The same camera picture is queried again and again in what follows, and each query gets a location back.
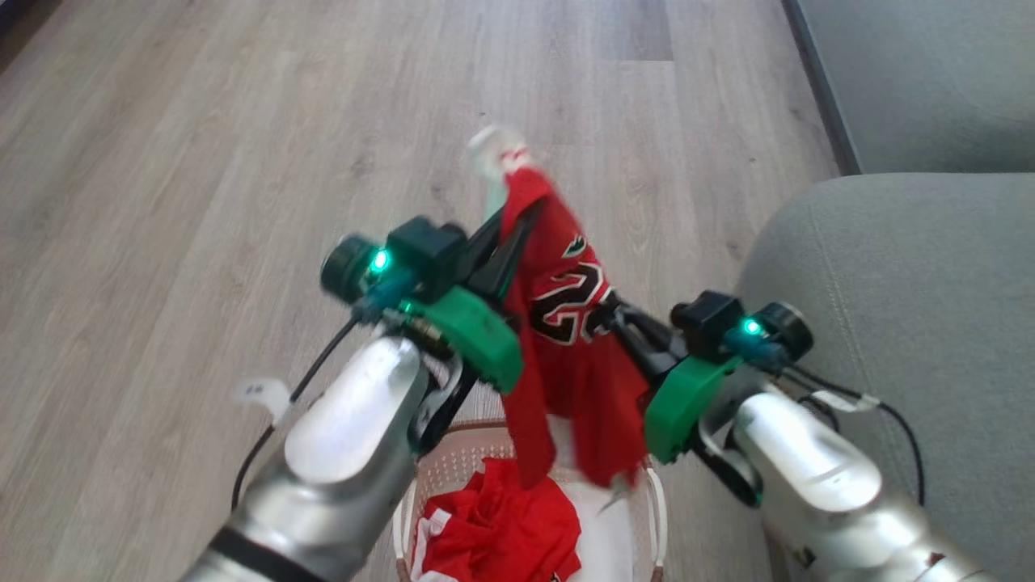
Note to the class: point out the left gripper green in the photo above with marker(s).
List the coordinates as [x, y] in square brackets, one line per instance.
[477, 331]

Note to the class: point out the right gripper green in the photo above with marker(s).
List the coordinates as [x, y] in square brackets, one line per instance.
[683, 404]

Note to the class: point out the red basketball jersey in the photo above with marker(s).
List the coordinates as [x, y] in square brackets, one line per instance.
[574, 356]

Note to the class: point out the white garment with red trim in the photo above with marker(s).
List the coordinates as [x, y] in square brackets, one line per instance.
[489, 153]

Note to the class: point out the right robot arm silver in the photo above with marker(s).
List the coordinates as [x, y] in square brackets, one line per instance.
[817, 477]

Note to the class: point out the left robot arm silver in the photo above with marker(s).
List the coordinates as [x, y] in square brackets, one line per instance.
[348, 453]

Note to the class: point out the white plastic laundry basket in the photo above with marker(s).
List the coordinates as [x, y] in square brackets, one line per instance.
[461, 461]

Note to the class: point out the red crumpled garment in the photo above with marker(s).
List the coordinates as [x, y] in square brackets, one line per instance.
[501, 533]

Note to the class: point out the grey fabric sofa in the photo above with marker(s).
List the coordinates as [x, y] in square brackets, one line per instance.
[906, 323]

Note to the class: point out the grey sofa section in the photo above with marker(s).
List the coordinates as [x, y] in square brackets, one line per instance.
[930, 81]

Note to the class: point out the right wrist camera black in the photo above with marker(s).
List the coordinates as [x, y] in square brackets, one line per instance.
[711, 319]

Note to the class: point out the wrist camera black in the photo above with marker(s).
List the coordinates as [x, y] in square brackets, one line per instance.
[424, 255]
[711, 319]

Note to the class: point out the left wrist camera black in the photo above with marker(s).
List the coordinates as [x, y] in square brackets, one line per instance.
[424, 255]

